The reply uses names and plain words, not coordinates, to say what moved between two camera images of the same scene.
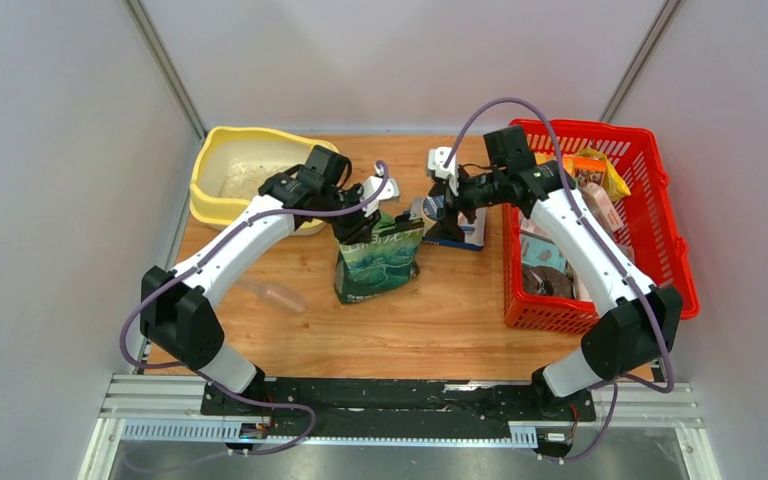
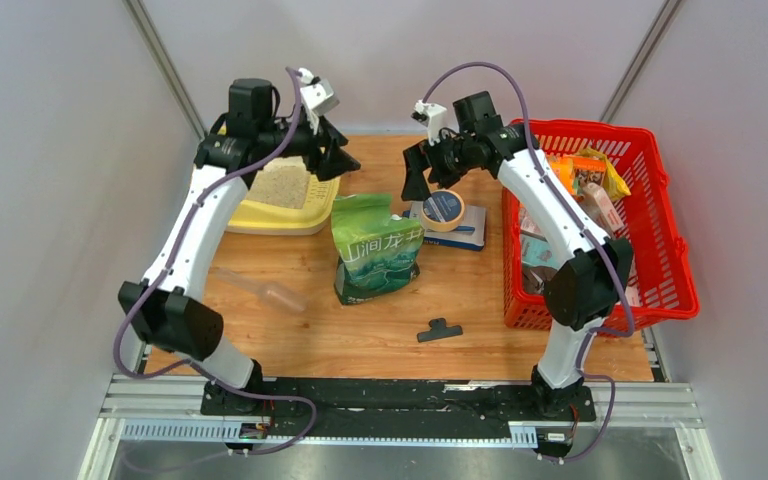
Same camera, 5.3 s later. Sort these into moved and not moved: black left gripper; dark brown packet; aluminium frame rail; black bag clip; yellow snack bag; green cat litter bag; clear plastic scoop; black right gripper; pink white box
Moved: black left gripper; black right gripper; black bag clip
Not moved: aluminium frame rail; pink white box; green cat litter bag; clear plastic scoop; yellow snack bag; dark brown packet
